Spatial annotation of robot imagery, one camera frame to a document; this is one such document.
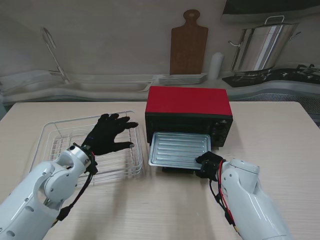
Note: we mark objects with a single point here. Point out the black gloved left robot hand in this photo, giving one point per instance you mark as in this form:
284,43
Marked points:
105,140

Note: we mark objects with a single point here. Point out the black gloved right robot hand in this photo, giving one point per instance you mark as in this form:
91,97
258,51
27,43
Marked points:
210,157

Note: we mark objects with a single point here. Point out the ribbed metal baking tray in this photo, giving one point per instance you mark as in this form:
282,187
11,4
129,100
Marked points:
175,150

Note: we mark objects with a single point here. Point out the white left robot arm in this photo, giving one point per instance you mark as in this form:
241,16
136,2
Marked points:
50,190

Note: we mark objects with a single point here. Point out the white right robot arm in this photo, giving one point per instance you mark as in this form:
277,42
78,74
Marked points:
247,192

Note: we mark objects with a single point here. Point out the black oven knob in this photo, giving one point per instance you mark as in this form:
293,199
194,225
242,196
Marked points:
221,128
220,139

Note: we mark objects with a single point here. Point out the red black toaster oven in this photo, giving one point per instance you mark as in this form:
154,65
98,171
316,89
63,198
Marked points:
187,102

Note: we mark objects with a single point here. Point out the steel kitchen sink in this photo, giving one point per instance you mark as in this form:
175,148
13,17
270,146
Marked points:
100,86

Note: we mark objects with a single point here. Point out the stack of white plates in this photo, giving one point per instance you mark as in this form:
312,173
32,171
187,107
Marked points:
182,79

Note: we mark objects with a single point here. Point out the chrome kitchen faucet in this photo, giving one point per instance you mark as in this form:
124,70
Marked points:
60,69

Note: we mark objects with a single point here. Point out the white paper towel roll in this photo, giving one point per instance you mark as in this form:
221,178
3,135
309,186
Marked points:
216,66

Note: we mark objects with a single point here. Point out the brown wooden cutting board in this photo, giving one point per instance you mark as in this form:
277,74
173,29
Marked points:
188,50

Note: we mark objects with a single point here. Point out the black gas stove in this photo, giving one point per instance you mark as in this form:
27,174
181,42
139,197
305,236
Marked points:
287,75

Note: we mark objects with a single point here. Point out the tall steel stock pot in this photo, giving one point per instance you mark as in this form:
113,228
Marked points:
262,47

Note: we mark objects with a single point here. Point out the dark range hood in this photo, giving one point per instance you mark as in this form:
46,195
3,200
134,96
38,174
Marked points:
275,7

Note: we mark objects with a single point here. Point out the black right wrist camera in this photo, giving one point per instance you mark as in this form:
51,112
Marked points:
208,170

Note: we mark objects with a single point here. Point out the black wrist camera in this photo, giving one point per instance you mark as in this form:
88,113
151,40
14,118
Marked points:
208,170
93,168

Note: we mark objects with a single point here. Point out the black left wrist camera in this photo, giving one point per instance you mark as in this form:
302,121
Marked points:
93,168

